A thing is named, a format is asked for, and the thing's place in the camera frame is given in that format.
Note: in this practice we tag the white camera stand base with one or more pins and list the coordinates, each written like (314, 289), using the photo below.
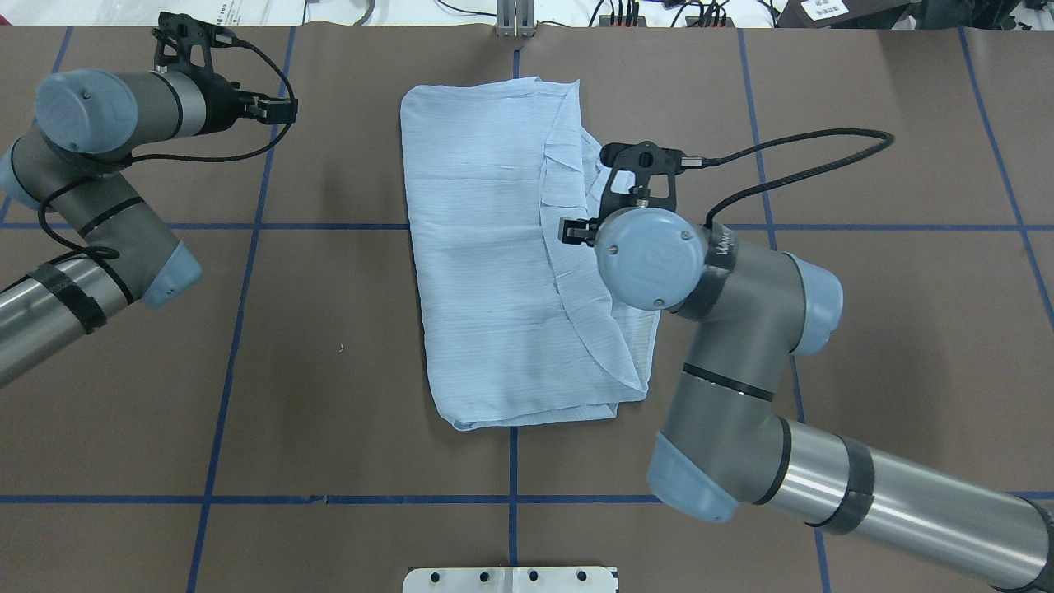
(513, 579)

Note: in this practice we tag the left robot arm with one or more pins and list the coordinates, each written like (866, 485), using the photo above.
(69, 168)

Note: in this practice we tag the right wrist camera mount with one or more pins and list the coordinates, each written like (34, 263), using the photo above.
(642, 176)

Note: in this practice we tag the aluminium frame post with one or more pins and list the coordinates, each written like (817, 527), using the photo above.
(515, 19)

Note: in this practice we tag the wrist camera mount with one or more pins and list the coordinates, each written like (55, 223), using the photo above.
(184, 44)
(642, 176)

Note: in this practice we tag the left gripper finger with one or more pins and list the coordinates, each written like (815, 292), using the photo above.
(274, 118)
(273, 105)

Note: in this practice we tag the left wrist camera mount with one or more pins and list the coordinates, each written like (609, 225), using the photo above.
(184, 44)

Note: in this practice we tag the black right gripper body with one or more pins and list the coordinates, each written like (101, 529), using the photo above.
(579, 231)

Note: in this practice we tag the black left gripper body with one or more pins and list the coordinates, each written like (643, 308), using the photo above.
(221, 98)

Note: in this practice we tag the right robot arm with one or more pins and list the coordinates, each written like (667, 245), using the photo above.
(723, 443)

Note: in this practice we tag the light blue button-up shirt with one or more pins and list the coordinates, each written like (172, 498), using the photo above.
(519, 329)

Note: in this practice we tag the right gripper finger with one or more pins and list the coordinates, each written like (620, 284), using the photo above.
(574, 237)
(574, 224)

